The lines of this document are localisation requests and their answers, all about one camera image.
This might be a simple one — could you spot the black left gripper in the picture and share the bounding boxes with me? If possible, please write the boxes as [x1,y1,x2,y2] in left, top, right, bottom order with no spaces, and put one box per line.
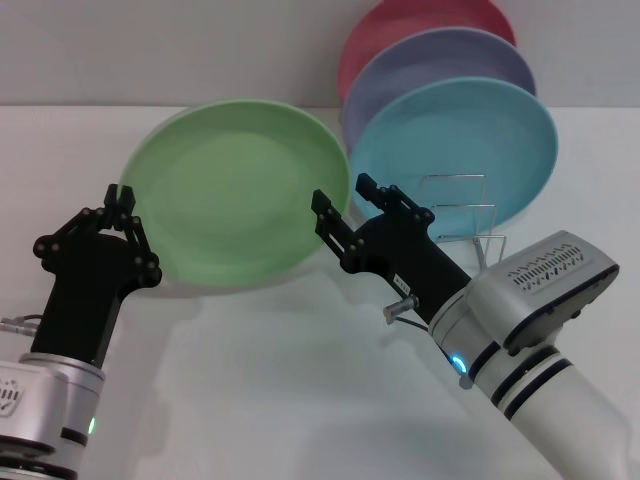
[29,183,163,370]

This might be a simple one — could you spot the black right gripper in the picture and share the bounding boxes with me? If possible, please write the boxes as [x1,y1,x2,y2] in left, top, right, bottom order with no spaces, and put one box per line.
[310,172,472,329]

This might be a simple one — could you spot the green plastic plate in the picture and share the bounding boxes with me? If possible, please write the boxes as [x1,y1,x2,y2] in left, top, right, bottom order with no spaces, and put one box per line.
[119,98,351,289]

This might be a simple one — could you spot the light blue plastic plate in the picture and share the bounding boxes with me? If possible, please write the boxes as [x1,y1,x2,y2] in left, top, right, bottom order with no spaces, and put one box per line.
[348,75,560,241]

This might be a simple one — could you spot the purple plastic plate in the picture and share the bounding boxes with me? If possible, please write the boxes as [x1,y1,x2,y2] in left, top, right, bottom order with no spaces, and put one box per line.
[340,27,539,151]

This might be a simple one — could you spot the red plastic plate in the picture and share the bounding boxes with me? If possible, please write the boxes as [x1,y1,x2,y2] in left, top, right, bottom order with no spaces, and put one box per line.
[337,0,517,106]

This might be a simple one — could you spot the right gripper cable with connector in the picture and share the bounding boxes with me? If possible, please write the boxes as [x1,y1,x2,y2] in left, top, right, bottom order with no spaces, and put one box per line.
[382,294,454,364]

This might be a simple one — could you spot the gripper cable with connector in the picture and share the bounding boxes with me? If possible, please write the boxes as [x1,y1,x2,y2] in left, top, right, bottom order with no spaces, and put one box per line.
[0,313,47,334]
[382,294,454,364]

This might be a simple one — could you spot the metal wire plate rack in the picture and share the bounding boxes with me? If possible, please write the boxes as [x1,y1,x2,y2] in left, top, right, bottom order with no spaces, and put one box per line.
[412,173,507,271]

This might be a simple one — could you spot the left gripper cable with connector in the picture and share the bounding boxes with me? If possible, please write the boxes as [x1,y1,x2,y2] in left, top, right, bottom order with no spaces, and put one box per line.
[0,313,47,334]

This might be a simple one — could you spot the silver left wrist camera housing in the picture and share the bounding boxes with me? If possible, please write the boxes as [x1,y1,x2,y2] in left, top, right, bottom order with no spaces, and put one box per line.
[0,363,69,454]

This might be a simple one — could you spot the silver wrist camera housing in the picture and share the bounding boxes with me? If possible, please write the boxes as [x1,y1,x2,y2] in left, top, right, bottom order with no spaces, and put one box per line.
[0,363,69,454]
[472,229,621,357]

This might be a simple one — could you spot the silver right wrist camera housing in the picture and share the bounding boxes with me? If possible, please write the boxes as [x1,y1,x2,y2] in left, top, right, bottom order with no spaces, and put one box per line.
[472,229,621,357]

